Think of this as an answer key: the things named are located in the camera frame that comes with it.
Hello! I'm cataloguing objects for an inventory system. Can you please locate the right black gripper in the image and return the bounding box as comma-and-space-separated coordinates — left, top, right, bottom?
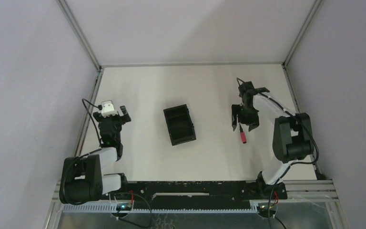
232, 103, 260, 131

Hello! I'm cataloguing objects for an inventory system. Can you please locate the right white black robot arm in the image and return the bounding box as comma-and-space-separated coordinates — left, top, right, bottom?
231, 78, 318, 198

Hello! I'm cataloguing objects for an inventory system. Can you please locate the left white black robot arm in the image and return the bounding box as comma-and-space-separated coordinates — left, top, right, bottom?
59, 102, 131, 205

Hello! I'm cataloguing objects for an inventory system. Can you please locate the black plastic bin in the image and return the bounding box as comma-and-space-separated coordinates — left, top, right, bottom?
163, 104, 196, 146

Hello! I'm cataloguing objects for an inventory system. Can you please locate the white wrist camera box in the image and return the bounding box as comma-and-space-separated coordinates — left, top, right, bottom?
101, 100, 117, 117

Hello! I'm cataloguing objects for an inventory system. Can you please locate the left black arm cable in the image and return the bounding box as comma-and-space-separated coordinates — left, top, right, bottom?
81, 98, 103, 147

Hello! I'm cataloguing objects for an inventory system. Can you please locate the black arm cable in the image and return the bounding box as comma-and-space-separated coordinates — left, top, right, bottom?
236, 77, 320, 186
81, 98, 103, 147

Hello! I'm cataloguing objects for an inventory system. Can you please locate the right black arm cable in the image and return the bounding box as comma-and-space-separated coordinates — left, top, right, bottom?
236, 77, 320, 186

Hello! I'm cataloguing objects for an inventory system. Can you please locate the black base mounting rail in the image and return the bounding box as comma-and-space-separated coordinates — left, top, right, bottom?
117, 180, 288, 209

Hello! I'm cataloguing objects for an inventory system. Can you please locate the white slotted cable duct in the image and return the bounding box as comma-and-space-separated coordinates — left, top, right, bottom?
62, 203, 259, 214

